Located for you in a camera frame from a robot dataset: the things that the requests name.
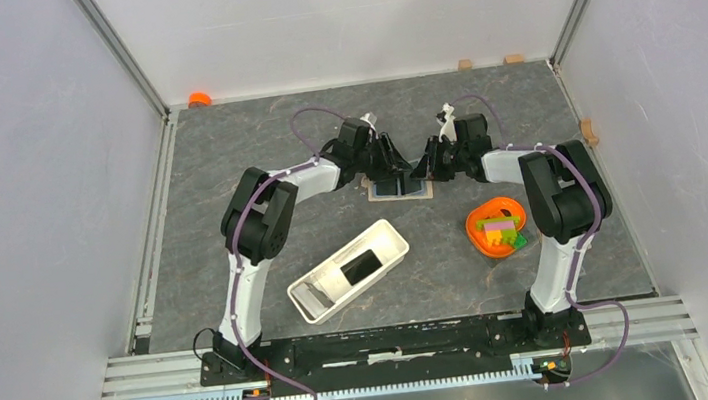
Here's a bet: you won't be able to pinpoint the orange round cap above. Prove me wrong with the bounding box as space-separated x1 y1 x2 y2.
187 92 212 109

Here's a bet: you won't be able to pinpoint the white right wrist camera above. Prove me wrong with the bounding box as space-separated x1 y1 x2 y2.
436 103 458 143

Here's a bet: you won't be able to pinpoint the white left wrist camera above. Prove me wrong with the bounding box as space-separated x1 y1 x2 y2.
360 112 377 132

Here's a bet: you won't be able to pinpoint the white toothed cable rail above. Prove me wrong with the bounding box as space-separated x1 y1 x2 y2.
131 358 541 400

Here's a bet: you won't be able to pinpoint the coloured toy blocks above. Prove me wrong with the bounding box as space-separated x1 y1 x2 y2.
475 216 527 257

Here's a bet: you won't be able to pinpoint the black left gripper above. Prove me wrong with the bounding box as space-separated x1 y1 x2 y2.
351 130 414 188

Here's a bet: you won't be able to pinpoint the orange bowl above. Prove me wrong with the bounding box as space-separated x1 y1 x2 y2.
465 196 528 259

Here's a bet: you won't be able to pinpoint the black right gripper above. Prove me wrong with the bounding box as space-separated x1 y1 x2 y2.
405 133 470 188

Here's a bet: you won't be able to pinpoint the beige leather card holder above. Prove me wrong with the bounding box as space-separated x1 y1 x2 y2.
361 174 434 203

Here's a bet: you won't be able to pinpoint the wooden block left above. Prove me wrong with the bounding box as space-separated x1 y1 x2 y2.
457 58 474 71

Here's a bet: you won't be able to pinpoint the wooden block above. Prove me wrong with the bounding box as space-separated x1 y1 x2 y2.
503 53 525 65
457 58 474 71

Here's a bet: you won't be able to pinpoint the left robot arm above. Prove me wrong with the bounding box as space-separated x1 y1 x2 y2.
213 113 410 381

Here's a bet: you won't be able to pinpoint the black credit card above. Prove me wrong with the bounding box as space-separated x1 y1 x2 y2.
372 178 402 200
400 178 429 197
341 249 383 286

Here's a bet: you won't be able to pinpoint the curved wooden piece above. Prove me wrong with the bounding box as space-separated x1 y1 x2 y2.
579 118 600 148

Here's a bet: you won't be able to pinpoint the wooden block right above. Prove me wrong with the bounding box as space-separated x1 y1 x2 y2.
503 53 525 65

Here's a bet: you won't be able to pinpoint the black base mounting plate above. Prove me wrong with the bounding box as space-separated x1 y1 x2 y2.
200 312 591 397

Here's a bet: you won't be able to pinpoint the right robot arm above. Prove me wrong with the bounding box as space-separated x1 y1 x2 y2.
412 113 613 348

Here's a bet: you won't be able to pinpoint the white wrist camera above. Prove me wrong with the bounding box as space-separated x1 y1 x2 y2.
360 112 377 132
436 103 458 143

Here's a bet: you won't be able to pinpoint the white plastic tray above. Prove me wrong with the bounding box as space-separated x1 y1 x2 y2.
287 219 410 325

